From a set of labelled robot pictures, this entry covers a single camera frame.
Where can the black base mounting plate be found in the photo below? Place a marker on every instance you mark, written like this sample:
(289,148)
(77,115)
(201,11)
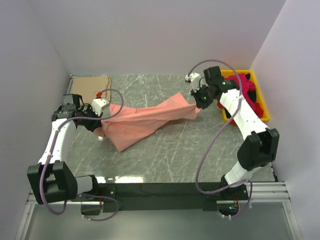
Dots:
(161,196)

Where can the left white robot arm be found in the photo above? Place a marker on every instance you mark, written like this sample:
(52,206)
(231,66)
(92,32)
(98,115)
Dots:
(51,179)

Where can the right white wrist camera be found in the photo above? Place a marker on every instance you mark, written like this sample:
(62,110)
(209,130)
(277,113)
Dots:
(193,79)

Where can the brown cardboard sheet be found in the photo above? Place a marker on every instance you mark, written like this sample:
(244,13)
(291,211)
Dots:
(89,86)

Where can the yellow plastic bin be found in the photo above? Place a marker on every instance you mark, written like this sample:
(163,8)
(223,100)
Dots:
(262,105)

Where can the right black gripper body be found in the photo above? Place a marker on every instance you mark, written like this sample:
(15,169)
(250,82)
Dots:
(203,96)

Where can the red t shirt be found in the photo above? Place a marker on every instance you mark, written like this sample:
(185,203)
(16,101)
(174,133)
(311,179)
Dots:
(247,87)

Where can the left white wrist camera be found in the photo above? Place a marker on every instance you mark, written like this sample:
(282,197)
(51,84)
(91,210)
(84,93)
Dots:
(99,105)

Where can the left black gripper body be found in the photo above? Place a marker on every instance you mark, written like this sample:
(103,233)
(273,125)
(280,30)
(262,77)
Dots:
(89,124)

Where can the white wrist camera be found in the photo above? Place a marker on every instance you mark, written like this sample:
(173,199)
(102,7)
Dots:
(99,105)
(193,79)

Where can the pink t shirt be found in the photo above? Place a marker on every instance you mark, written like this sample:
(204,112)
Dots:
(134,124)

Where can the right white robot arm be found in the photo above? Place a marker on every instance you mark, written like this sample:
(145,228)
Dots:
(260,143)

